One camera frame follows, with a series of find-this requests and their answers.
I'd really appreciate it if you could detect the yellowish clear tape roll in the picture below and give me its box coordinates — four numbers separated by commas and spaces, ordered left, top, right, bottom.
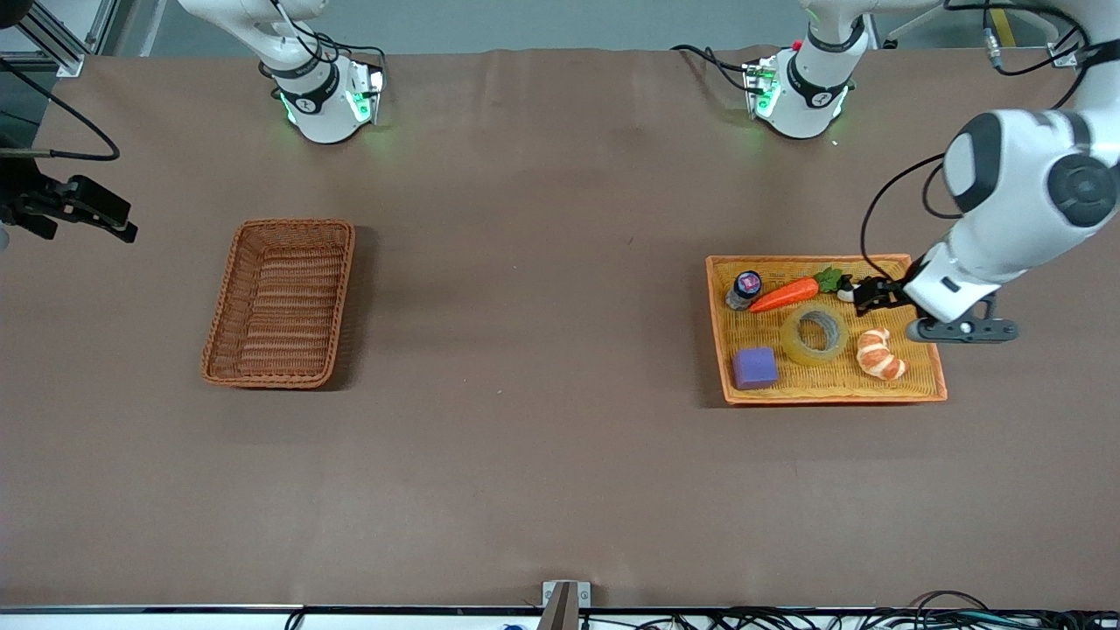
781, 302, 850, 365

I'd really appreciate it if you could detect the orange wicker basket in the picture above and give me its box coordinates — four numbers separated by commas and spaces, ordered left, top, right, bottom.
705, 254, 949, 406

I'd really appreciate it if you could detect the brown wicker basket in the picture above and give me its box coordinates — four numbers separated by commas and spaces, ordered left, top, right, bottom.
201, 219, 356, 389

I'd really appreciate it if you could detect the toy croissant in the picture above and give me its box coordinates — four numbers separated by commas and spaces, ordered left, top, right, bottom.
856, 328, 908, 382

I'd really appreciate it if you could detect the orange toy carrot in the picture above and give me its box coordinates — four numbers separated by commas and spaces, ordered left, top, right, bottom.
749, 267, 844, 314

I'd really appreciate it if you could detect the small bottle blue cap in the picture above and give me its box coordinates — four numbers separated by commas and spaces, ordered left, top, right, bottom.
725, 270, 764, 312

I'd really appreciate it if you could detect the purple cube block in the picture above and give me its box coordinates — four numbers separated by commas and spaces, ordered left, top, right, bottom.
732, 346, 780, 391

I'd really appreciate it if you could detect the brown table cover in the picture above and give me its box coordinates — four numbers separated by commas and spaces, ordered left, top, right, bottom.
0, 45, 1120, 611

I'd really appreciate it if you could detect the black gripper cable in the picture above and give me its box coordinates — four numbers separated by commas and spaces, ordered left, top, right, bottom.
0, 57, 120, 162

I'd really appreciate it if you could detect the black overhead cable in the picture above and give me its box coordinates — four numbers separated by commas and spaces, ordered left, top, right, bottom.
943, 0, 1095, 110

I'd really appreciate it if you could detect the black base cable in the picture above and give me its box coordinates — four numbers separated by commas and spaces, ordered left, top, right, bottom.
672, 44, 755, 95
258, 0, 388, 88

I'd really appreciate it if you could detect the black floor cable bundle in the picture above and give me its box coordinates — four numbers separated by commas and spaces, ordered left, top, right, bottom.
612, 591, 1120, 630

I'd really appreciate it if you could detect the metal frame bracket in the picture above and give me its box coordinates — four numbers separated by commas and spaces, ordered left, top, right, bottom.
542, 580, 592, 630

